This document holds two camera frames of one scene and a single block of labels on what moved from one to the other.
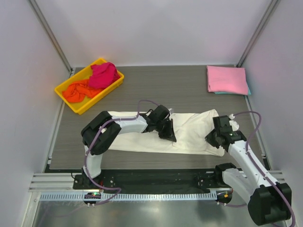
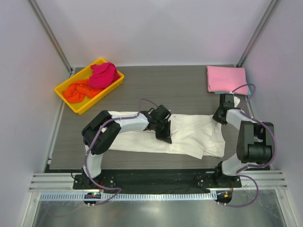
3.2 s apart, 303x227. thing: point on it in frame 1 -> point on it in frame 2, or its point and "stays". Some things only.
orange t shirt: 76,91 stays
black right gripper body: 212,138 -> 216,117
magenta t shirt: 103,74 stays
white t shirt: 189,131 stays
